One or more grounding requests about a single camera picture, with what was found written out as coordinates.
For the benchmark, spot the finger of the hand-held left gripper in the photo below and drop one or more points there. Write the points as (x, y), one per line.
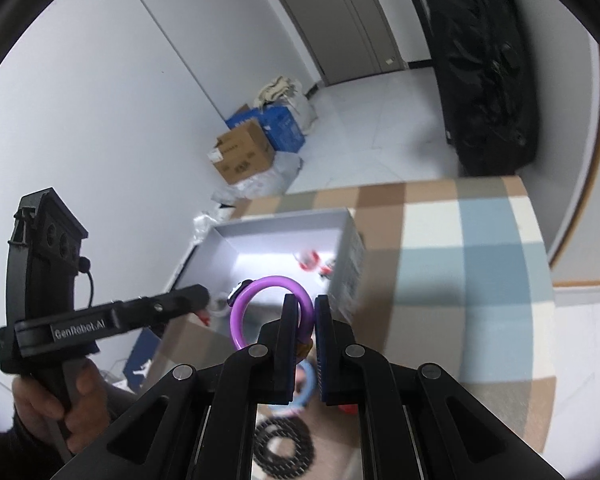
(180, 300)

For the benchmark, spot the blue cardboard box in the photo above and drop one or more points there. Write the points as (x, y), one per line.
(282, 127)

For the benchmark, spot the dark blue shoe box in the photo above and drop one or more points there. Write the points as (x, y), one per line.
(142, 360)

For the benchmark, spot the grey plastic mailer bag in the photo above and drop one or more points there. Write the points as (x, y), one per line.
(280, 167)

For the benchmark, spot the grey cardboard box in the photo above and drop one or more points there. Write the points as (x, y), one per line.
(280, 232)

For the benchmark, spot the red charm with black figure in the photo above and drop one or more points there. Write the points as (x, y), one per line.
(326, 270)

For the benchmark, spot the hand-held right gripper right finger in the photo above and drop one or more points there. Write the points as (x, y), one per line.
(322, 330)

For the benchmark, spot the silver plastic bag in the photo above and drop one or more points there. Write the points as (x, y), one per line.
(205, 225)

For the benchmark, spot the person's left hand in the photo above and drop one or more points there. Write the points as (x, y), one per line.
(87, 395)

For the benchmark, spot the cream cloth bag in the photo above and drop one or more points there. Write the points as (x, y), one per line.
(277, 87)

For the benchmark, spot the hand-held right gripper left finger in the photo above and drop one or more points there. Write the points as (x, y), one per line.
(291, 320)

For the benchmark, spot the brown cardboard box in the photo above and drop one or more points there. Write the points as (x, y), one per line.
(245, 152)

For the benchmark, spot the white bag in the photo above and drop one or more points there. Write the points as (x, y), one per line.
(302, 107)

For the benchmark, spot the red white frilly ornament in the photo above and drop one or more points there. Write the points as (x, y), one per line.
(307, 260)

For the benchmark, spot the black backpack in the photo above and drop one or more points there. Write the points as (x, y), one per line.
(480, 85)

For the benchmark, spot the grey door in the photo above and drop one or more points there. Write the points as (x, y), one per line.
(350, 25)

